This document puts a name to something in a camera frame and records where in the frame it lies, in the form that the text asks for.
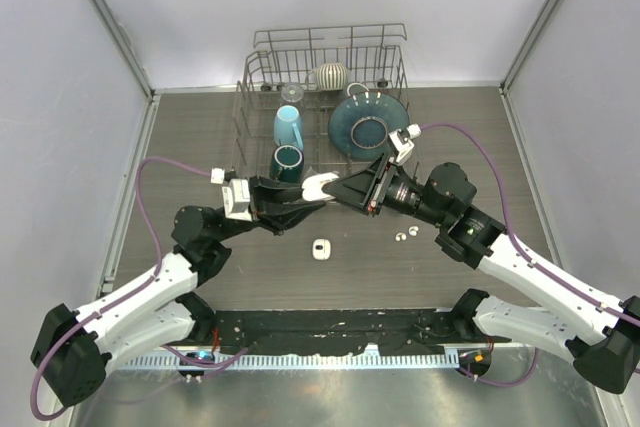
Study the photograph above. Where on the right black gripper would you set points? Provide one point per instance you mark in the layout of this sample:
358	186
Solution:
367	189

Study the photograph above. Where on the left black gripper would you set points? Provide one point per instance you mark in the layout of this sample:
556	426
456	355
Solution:
279	206

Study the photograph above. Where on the white earbud charging case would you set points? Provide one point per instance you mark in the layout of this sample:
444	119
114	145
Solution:
321	249

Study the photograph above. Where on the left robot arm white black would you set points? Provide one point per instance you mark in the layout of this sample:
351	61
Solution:
77	349

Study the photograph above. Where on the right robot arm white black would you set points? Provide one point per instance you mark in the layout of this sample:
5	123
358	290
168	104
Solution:
596	332

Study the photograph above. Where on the dark green mug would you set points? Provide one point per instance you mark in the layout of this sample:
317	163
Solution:
287	164

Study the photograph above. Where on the large blue ceramic plate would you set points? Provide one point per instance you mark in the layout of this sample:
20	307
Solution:
360	124

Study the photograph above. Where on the light blue mug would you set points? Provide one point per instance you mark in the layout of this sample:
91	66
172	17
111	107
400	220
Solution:
288	127

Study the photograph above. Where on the white rimmed cup behind plate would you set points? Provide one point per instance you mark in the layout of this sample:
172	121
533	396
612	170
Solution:
355	88

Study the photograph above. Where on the small clear glass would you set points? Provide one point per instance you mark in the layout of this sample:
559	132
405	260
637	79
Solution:
292	93

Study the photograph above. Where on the striped beige ceramic jar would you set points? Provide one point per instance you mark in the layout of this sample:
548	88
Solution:
328	77

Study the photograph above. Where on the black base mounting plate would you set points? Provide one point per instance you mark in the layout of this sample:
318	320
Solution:
338	332

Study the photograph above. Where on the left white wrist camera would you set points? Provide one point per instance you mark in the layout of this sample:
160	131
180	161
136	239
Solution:
235	192

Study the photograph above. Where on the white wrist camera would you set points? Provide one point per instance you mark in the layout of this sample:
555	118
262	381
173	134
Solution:
401	142
235	192

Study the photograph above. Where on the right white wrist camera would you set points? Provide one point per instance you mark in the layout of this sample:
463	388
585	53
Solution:
401	142

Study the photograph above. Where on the grey wire dish rack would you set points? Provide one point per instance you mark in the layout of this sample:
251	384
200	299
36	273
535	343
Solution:
371	53

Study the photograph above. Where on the white slotted cable duct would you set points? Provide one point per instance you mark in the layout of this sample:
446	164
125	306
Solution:
369	359

